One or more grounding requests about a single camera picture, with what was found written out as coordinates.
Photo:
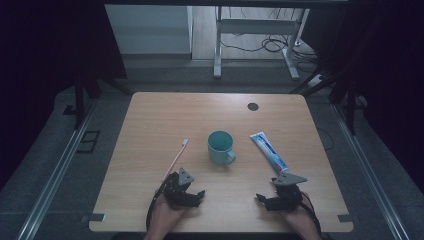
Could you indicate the person's left hand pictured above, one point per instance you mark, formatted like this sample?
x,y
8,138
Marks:
x,y
163,216

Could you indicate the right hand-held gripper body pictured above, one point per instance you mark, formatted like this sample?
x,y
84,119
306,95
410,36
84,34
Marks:
x,y
286,195

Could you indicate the white cabinet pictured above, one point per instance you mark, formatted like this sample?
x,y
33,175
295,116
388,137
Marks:
x,y
150,30

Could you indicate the aluminium floor rail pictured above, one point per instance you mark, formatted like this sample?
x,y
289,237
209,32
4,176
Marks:
x,y
56,176
366,173

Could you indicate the pink toothbrush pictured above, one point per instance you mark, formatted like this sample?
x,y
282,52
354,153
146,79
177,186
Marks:
x,y
176,159

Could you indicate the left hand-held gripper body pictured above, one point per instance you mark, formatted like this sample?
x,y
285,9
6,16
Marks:
x,y
176,193

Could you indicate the white metal desk frame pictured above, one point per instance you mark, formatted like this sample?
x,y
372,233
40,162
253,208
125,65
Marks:
x,y
256,26

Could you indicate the dark round table grommet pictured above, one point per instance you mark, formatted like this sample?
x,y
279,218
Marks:
x,y
253,106

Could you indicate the dark curtain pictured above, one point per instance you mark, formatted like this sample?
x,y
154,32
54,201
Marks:
x,y
43,66
383,76

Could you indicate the teal cup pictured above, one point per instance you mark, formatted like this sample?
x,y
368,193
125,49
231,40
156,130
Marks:
x,y
220,148

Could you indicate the white power strip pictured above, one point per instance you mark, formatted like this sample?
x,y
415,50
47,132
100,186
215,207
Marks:
x,y
316,80

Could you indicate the blue white toothpaste tube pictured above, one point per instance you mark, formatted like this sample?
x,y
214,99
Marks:
x,y
269,152

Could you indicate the person's right hand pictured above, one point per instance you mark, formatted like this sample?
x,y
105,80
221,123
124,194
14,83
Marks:
x,y
300,218

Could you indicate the black metal stand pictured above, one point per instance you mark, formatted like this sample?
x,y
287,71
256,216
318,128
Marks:
x,y
80,100
346,96

